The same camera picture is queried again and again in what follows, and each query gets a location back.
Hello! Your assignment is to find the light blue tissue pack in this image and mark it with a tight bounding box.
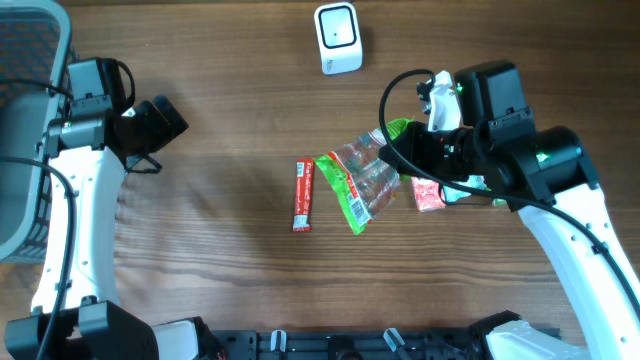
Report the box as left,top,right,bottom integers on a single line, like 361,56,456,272
442,174,489,205

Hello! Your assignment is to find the orange small carton box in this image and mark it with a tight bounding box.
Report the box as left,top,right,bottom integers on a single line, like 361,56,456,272
411,177,445,213

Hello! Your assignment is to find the green gummy candy bag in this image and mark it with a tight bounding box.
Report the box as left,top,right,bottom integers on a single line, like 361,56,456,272
314,129,401,235

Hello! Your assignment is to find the grey plastic shopping basket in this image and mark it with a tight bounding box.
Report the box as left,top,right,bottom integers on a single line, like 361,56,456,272
1,0,77,263

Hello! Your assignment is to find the red snack bar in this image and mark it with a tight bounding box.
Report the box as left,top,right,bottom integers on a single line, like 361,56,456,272
292,158,315,232

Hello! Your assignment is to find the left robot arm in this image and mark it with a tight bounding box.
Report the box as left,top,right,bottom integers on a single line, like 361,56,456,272
4,58,224,359

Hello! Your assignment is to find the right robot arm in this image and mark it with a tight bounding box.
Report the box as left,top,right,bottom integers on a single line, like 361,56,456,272
379,60,639,359

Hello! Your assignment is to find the white barcode scanner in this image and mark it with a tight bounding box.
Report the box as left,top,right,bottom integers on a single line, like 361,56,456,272
314,2,363,76

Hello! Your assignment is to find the right camera black cable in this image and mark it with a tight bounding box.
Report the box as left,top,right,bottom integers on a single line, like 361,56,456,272
378,68,640,306

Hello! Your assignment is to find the camera black cable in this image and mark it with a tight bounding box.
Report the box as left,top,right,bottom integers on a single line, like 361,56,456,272
0,77,79,360
378,68,640,306

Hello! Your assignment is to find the left camera black cable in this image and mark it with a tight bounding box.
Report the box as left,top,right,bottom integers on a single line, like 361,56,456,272
0,77,79,360

